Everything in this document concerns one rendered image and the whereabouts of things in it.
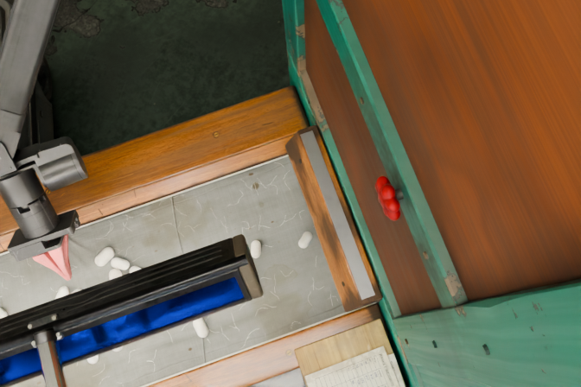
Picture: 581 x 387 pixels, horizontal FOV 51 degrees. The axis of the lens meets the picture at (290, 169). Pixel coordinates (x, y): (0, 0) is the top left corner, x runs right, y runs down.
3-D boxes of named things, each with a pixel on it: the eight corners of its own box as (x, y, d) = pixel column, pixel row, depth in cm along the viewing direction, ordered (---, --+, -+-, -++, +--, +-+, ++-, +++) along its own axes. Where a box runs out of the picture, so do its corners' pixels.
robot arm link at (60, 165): (-20, 126, 91) (-27, 146, 84) (54, 99, 93) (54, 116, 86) (17, 192, 97) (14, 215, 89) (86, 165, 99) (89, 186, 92)
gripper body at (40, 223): (75, 237, 93) (54, 196, 90) (11, 259, 93) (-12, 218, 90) (80, 218, 99) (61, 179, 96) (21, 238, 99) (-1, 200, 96)
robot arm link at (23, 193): (-9, 167, 92) (-14, 179, 87) (35, 149, 94) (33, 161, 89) (12, 204, 95) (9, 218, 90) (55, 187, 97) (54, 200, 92)
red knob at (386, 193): (369, 186, 59) (373, 174, 55) (390, 179, 59) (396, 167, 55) (386, 227, 58) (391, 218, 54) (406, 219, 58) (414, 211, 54)
